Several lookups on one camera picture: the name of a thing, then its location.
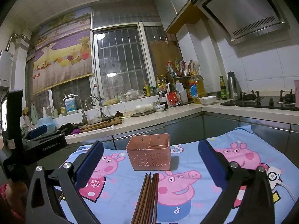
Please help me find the brown wooden chopsticks bundle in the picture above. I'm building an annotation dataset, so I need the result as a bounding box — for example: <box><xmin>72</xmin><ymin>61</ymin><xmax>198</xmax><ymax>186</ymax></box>
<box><xmin>131</xmin><ymin>173</ymin><xmax>159</xmax><ymax>224</ymax></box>

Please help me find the barred kitchen window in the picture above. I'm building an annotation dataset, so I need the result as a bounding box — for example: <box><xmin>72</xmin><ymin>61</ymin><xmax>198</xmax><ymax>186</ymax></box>
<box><xmin>91</xmin><ymin>22</ymin><xmax>169</xmax><ymax>99</ymax></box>

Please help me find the blue plastic basin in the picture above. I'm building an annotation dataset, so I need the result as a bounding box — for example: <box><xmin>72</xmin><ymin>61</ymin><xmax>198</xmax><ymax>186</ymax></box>
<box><xmin>38</xmin><ymin>116</ymin><xmax>56</xmax><ymax>133</ymax></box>

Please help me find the white detergent jug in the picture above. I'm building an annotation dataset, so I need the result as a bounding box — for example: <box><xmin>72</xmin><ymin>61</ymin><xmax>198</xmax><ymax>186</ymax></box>
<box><xmin>64</xmin><ymin>94</ymin><xmax>78</xmax><ymax>115</ymax></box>

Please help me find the chrome sink faucet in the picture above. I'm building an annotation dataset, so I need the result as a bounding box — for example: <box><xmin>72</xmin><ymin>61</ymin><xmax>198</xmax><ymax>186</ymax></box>
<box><xmin>62</xmin><ymin>95</ymin><xmax>87</xmax><ymax>123</ymax></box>

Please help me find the blue cartoon pig cloth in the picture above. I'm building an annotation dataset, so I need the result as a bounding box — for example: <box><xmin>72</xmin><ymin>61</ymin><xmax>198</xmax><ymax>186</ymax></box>
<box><xmin>79</xmin><ymin>125</ymin><xmax>298</xmax><ymax>223</ymax></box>

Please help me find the wooden cutting board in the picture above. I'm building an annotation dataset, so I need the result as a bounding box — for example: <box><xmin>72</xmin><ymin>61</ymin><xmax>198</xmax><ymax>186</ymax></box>
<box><xmin>80</xmin><ymin>117</ymin><xmax>122</xmax><ymax>133</ymax></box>

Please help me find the fruit print roller blind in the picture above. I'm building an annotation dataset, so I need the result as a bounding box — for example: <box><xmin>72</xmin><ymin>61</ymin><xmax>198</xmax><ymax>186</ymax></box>
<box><xmin>33</xmin><ymin>7</ymin><xmax>93</xmax><ymax>95</ymax></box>

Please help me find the white water heater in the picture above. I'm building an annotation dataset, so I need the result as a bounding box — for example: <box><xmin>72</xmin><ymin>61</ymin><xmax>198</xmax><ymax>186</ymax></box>
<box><xmin>0</xmin><ymin>50</ymin><xmax>13</xmax><ymax>88</ymax></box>

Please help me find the pink plastic utensil basket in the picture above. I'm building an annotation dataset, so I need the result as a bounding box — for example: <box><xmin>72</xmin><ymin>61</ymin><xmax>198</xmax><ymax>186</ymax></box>
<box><xmin>126</xmin><ymin>133</ymin><xmax>171</xmax><ymax>171</ymax></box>

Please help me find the black gas stove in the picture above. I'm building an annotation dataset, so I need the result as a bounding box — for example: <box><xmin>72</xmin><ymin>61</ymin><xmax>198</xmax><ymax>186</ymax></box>
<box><xmin>221</xmin><ymin>90</ymin><xmax>298</xmax><ymax>111</ymax></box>

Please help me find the white ceramic bowl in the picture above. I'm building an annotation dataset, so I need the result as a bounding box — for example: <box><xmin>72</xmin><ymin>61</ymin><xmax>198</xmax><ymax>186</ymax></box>
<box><xmin>200</xmin><ymin>96</ymin><xmax>216</xmax><ymax>105</ymax></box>

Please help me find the dark green sauce bottle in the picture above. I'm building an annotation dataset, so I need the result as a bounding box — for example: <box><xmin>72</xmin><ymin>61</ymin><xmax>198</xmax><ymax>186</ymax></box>
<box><xmin>219</xmin><ymin>75</ymin><xmax>228</xmax><ymax>100</ymax></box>

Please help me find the steel thermos kettle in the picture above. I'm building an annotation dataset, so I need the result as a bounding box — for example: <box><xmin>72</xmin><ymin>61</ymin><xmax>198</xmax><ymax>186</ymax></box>
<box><xmin>228</xmin><ymin>71</ymin><xmax>240</xmax><ymax>100</ymax></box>

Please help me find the white plastic jug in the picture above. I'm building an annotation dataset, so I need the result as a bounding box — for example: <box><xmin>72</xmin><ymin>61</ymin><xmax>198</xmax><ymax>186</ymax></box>
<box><xmin>175</xmin><ymin>80</ymin><xmax>188</xmax><ymax>104</ymax></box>

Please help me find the yellow cooking oil bottle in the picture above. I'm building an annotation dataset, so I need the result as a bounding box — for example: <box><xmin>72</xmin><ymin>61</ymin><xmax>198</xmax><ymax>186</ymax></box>
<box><xmin>189</xmin><ymin>71</ymin><xmax>207</xmax><ymax>104</ymax></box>

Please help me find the small patterned bowl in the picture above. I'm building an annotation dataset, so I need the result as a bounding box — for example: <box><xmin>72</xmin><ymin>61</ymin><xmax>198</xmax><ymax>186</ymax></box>
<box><xmin>154</xmin><ymin>104</ymin><xmax>166</xmax><ymax>112</ymax></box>

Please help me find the red snack packet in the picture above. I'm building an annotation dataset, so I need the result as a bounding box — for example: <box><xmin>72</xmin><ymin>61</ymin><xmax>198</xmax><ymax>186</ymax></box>
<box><xmin>167</xmin><ymin>92</ymin><xmax>180</xmax><ymax>107</ymax></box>

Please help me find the steel range hood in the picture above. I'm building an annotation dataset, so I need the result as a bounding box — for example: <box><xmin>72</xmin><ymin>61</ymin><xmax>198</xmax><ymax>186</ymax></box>
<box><xmin>191</xmin><ymin>0</ymin><xmax>289</xmax><ymax>46</ymax></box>

